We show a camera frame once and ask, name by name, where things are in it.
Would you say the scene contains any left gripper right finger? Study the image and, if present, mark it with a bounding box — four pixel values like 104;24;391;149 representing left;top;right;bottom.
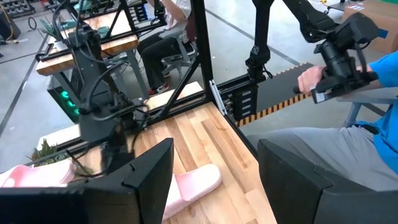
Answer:
257;138;374;224

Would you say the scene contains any computer with green lights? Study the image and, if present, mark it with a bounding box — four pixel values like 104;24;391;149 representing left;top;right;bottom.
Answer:
46;76;82;124

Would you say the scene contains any person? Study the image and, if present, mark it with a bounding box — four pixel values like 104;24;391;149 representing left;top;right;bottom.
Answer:
136;0;200;96
245;51;398;192

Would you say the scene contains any black control box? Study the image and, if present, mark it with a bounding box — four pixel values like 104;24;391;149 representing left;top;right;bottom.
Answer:
217;83;259;123

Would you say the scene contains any wooden workbench with black frame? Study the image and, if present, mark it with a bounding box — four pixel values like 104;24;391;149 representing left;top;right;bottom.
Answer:
35;9;141;77

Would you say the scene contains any grey metal chair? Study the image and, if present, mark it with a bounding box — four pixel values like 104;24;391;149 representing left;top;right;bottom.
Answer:
335;88;398;129

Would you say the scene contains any large cardboard box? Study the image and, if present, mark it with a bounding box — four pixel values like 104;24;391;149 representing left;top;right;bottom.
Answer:
341;0;398;54

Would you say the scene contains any black aluminium rig frame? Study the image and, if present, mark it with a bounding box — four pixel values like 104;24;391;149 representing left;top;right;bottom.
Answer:
146;0;218;125

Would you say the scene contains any green spiky potted plant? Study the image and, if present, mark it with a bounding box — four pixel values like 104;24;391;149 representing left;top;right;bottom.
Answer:
27;138;94;175

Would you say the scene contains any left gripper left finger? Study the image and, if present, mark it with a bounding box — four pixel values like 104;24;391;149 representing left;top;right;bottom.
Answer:
83;138;175;224

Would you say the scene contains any pink rubber slide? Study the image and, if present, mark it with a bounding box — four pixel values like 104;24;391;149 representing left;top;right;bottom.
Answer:
161;164;223;222
0;159;76;189

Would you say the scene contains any black floor mat striped edge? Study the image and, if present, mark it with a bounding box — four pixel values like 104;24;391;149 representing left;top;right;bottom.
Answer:
238;62;315;128

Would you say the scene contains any grey office chair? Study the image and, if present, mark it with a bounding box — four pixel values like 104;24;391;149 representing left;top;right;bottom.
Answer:
160;21;200;78

